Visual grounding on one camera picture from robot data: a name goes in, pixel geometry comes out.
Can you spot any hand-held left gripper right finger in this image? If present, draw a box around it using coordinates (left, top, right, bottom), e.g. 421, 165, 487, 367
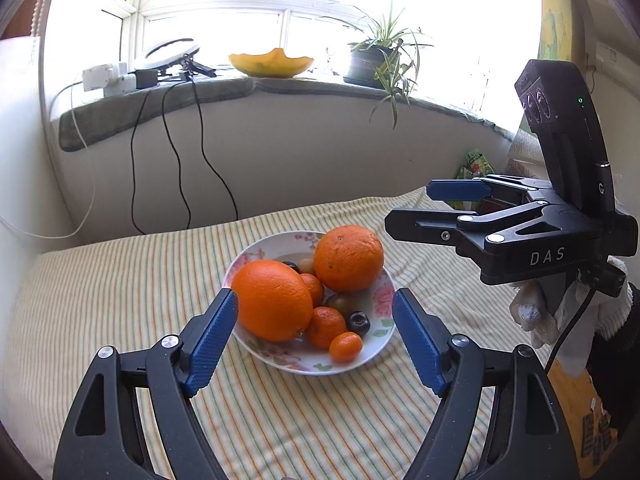
392, 287, 581, 480

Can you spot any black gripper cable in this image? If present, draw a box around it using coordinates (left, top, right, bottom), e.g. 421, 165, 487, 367
545, 280, 598, 376

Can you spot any large oval orange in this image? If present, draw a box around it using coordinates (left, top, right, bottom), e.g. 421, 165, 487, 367
231, 260, 314, 343

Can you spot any orange mandarin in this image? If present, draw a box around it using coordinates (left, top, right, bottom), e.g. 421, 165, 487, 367
305, 306, 348, 351
299, 273, 326, 308

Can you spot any yellow wooden board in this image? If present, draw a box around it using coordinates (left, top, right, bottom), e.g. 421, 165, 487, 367
547, 362, 626, 476

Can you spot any person's right forearm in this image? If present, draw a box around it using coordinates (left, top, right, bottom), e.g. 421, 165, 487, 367
590, 284, 640, 433

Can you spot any white power strip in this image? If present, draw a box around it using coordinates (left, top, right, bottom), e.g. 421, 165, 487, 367
81, 62, 137, 96

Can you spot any large brown kiwi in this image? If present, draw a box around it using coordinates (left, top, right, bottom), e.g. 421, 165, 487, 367
325, 292, 362, 318

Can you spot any green packet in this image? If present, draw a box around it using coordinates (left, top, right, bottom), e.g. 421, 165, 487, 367
454, 149, 493, 181

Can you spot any white floral bowl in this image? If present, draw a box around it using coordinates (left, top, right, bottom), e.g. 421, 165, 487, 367
222, 231, 396, 374

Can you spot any potted spider plant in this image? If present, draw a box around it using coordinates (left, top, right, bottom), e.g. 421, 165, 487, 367
320, 0, 433, 131

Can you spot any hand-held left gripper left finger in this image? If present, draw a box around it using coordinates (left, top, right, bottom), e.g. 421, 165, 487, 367
52, 287, 240, 480

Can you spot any white window frame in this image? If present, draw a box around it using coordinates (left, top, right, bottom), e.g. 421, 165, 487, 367
122, 0, 501, 81

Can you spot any white wall conduit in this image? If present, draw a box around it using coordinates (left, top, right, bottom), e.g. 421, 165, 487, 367
582, 42, 640, 77

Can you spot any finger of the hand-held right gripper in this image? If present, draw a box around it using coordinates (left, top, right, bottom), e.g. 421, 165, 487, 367
426, 174, 553, 203
384, 200, 551, 250

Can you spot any yellow bowl on windowsill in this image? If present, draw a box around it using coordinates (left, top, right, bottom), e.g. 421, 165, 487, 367
229, 48, 315, 79

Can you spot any medium round orange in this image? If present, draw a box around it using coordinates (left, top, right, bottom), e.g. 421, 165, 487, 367
313, 225, 385, 293

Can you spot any person's right hand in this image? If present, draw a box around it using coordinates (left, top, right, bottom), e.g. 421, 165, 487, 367
509, 257, 636, 376

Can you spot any ring light with black mount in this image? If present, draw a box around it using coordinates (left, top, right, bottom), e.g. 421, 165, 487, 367
131, 38, 217, 81

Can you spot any white cable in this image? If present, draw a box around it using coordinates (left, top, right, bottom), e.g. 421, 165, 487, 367
0, 72, 97, 240

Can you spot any white bead chain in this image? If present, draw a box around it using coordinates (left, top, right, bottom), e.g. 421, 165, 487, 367
29, 0, 55, 41

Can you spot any yellow wall poster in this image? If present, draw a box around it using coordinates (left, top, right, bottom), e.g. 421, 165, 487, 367
537, 0, 576, 63

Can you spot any small orange kumquat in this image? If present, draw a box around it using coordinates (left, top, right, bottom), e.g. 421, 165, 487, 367
329, 331, 364, 364

